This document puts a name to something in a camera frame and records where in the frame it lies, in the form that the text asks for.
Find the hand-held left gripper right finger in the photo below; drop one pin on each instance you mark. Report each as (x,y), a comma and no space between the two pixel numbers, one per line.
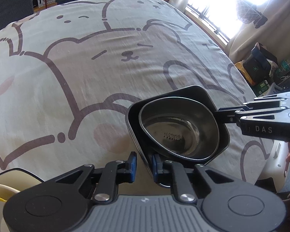
(156,169)

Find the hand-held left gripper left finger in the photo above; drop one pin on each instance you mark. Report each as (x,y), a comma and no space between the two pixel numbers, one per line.
(133,166)

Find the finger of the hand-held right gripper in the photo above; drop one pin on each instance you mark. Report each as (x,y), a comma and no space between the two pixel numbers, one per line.
(232,108)
(232,119)

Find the round steel bowl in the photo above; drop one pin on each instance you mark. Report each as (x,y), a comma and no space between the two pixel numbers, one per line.
(178,135)

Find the large square steel dish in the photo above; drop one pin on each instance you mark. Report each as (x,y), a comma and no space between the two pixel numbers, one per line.
(183,91)

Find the black bag with green logo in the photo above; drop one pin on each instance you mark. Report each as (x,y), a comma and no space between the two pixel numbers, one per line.
(256,70)

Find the beige curtain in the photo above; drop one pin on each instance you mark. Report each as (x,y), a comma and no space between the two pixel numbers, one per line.
(268,41)

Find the mesh bag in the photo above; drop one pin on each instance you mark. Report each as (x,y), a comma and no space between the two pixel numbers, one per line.
(247,11)

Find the window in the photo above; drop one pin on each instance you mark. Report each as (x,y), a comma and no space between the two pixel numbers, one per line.
(220,0)

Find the bear print tablecloth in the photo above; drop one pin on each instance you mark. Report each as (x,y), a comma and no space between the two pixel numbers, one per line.
(87,65)

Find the dark blue chair backs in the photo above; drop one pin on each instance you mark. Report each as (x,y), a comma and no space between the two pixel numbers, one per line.
(7,4)

